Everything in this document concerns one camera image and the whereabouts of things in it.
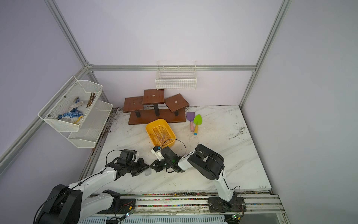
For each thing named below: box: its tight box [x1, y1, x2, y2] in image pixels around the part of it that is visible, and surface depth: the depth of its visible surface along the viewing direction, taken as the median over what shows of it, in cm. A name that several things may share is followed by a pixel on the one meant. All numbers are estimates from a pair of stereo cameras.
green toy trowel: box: [193, 113, 203, 136], surface depth 114 cm
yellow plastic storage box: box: [145, 119, 176, 148], surface depth 106 cm
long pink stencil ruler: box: [151, 125, 172, 144], surface depth 106 cm
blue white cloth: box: [57, 96, 85, 125], surface depth 73 cm
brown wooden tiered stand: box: [122, 88, 190, 125], surface depth 106 cm
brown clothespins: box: [86, 91, 97, 108], surface depth 83 cm
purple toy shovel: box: [185, 112, 195, 133], surface depth 117 cm
